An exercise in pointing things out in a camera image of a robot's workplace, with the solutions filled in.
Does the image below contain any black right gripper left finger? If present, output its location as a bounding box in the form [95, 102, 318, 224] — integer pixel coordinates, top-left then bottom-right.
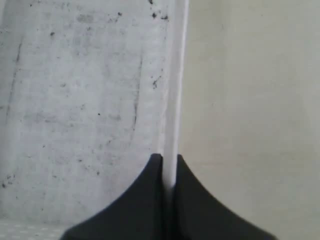
[61, 153, 163, 240]

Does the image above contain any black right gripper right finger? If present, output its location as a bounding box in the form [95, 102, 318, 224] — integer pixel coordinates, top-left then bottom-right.
[173, 154, 277, 240]

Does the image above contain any white perforated plastic basket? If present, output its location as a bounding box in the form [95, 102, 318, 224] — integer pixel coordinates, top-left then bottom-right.
[0, 0, 189, 240]

